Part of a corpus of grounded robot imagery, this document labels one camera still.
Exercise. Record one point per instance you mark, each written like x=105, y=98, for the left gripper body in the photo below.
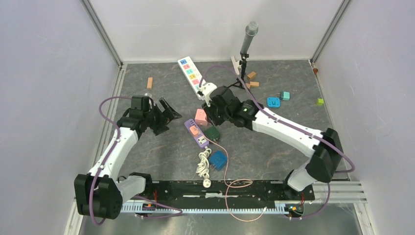
x=155, y=119

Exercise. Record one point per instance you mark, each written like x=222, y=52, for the pink cube socket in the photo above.
x=201, y=118

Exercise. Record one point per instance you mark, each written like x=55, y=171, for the teal plug adapter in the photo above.
x=284, y=95

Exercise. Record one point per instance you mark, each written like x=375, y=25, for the blue flat adapter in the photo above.
x=273, y=102

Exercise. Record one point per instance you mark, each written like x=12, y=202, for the black tripod stand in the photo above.
x=240, y=81

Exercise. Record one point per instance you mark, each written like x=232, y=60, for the dark green cube socket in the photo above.
x=213, y=134

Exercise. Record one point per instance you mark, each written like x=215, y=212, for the upper wooden block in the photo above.
x=252, y=75

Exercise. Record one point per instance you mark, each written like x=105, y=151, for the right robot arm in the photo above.
x=323, y=148

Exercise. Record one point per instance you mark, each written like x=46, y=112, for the white multicolour power strip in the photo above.
x=192, y=75

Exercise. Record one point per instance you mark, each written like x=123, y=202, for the blue cube socket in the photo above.
x=218, y=160

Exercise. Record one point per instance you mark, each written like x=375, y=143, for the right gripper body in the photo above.
x=216, y=116

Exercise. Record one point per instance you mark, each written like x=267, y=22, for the grey microphone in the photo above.
x=250, y=31

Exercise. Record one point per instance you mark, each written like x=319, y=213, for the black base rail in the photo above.
x=192, y=194

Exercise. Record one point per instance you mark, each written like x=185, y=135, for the lower wooden block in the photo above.
x=254, y=84

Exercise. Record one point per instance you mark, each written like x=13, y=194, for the small green cube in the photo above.
x=320, y=102

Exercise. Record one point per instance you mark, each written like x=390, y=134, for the pink charger plug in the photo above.
x=194, y=130

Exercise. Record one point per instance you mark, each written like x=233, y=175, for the wooden block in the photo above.
x=252, y=75
x=254, y=84
x=150, y=83

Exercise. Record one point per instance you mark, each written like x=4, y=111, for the purple USB power strip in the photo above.
x=200, y=139

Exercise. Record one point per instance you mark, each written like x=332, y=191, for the white bracket piece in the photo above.
x=237, y=65

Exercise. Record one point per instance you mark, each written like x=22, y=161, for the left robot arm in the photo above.
x=98, y=193

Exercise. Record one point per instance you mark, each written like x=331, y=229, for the left wooden block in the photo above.
x=150, y=83

